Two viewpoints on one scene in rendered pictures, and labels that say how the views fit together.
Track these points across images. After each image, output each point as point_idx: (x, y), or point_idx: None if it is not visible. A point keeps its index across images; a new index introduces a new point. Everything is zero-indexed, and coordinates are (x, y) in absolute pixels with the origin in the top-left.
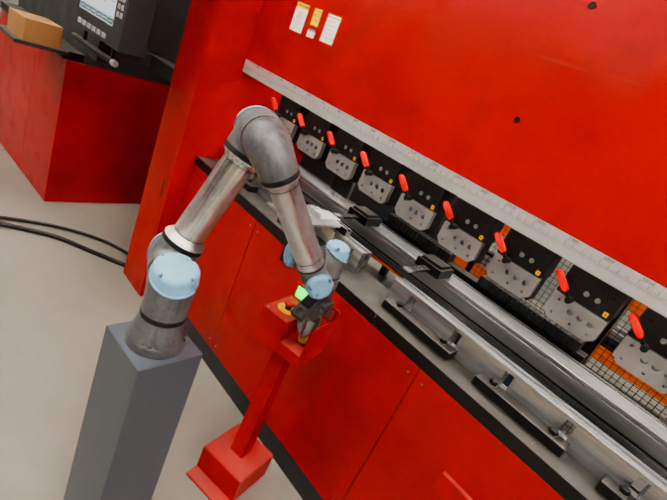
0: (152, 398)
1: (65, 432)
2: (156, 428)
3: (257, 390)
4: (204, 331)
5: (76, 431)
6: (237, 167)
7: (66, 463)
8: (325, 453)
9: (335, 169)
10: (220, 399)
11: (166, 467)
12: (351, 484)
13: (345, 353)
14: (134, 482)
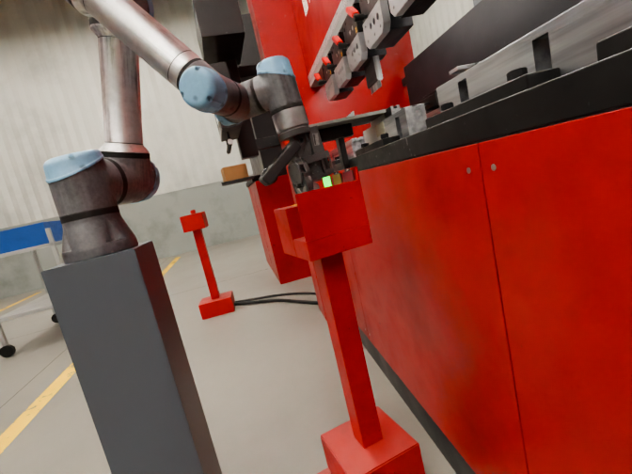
0: (91, 314)
1: (215, 435)
2: (131, 364)
3: (330, 332)
4: (362, 325)
5: (225, 434)
6: (101, 37)
7: None
8: (475, 421)
9: (355, 61)
10: (383, 392)
11: (293, 470)
12: (529, 473)
13: (416, 232)
14: (153, 453)
